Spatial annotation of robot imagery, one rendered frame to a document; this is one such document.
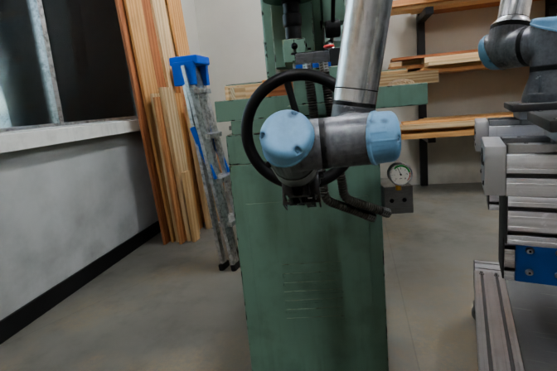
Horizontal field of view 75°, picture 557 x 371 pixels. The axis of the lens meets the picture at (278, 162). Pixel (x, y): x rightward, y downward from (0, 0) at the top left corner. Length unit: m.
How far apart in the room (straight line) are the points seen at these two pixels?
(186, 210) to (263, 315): 1.44
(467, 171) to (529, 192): 2.99
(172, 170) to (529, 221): 2.10
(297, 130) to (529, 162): 0.42
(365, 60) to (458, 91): 3.03
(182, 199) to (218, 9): 2.05
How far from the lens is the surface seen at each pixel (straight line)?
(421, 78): 1.26
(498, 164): 0.74
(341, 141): 0.50
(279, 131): 0.49
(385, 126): 0.51
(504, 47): 1.32
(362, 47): 0.63
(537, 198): 0.76
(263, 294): 1.20
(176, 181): 2.50
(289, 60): 1.16
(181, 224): 2.57
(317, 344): 1.29
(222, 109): 1.06
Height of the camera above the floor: 0.88
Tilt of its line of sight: 9 degrees down
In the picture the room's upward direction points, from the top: 5 degrees counter-clockwise
